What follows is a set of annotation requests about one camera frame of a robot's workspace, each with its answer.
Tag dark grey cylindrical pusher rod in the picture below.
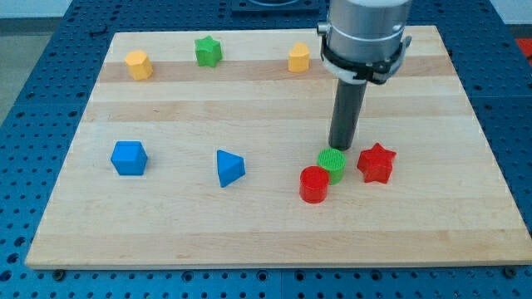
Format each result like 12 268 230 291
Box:
328 80 367 150

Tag red cylinder block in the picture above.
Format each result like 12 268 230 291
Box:
299 165 329 204

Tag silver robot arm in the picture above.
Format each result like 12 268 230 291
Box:
317 0 411 151

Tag green cylinder block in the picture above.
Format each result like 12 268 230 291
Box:
318 148 346 185

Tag yellow heart block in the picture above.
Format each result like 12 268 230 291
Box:
288 42 310 73

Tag red star block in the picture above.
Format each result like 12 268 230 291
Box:
357 143 397 184

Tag blue triangle block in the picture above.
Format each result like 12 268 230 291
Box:
216 149 245 188

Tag green star block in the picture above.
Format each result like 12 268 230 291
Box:
195 36 223 67

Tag wooden board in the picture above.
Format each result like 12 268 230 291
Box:
26 26 531 270

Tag red object at right edge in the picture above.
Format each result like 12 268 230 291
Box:
515 37 532 64

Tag yellow hexagon block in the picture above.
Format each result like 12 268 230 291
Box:
125 51 153 81

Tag blue hexagon block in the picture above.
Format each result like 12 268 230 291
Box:
111 140 148 176

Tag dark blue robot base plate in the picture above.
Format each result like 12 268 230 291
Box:
230 0 319 13

